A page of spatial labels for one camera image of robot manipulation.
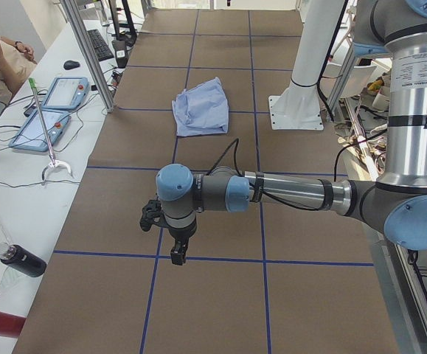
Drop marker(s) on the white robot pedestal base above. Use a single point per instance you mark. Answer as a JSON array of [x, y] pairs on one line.
[[298, 108]]

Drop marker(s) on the blue teach pendant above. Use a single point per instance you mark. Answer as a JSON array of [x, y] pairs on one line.
[[31, 136], [66, 93]]

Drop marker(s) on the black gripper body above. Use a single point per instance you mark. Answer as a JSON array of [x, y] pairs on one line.
[[181, 234]]

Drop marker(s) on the upper blue teach pendant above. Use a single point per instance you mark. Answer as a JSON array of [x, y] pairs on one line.
[[66, 93]]

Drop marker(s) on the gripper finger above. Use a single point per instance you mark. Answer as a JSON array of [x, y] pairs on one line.
[[175, 255], [182, 250]]

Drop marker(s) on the reacher grabber stick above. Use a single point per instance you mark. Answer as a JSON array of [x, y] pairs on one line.
[[54, 162]]

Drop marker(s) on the black keyboard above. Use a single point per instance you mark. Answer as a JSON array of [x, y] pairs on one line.
[[101, 48]]

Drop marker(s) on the black water bottle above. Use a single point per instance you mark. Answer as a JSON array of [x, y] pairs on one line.
[[20, 259]]

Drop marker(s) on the aluminium frame post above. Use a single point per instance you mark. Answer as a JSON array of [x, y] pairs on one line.
[[72, 13]]

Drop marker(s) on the blue striped button shirt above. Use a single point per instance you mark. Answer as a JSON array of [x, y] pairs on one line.
[[202, 110]]

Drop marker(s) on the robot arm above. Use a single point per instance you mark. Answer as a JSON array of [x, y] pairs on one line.
[[395, 204]]

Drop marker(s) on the lower blue teach pendant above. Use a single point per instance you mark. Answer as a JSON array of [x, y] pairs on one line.
[[31, 136]]

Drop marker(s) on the black computer mouse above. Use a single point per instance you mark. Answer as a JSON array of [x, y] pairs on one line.
[[71, 64]]

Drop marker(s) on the person in beige shirt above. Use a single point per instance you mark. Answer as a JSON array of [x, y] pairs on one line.
[[17, 62]]

